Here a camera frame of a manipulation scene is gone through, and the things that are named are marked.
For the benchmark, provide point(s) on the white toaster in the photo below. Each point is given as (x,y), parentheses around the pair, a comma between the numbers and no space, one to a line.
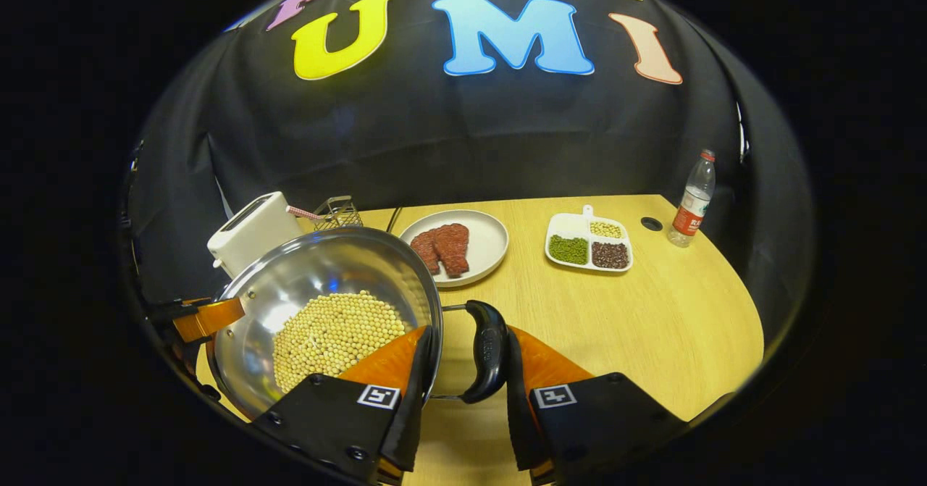
(253,232)

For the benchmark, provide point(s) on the dark red bean portion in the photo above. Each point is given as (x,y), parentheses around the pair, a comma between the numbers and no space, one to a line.
(610,255)

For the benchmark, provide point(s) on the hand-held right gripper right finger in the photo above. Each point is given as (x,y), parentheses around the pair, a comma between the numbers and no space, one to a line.
(601,421)

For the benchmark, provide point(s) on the clear water bottle red label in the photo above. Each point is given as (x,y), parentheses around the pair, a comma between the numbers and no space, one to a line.
(690,214)

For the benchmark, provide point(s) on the large soybean heap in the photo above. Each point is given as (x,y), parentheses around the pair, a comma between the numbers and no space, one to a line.
(333,334)

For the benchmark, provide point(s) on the green mung bean portion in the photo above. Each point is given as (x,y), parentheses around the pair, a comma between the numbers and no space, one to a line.
(568,250)

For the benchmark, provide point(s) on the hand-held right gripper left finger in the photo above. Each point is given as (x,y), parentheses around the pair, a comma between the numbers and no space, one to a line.
(326,421)

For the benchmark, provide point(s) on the red meat slice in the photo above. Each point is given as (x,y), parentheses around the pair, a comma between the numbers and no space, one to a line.
(426,250)
(452,248)

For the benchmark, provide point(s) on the small soybean portion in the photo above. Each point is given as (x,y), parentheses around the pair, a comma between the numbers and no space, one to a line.
(606,229)

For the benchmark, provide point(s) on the pink straw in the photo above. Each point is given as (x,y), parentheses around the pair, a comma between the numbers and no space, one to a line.
(303,213)

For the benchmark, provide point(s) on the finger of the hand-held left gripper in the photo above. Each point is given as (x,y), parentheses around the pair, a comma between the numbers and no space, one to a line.
(210,318)

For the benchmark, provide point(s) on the white divided dish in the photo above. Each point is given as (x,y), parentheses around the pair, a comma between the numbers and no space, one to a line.
(572,224)

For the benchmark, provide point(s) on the stainless steel pot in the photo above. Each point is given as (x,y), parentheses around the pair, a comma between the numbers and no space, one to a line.
(311,265)

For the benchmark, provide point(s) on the white round plate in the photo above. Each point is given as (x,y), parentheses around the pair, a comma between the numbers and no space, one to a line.
(489,243)

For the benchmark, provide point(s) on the black backdrop cloth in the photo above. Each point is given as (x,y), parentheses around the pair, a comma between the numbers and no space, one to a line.
(434,131)

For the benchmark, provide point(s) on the black table grommet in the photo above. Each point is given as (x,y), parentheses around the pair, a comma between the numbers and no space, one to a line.
(651,223)

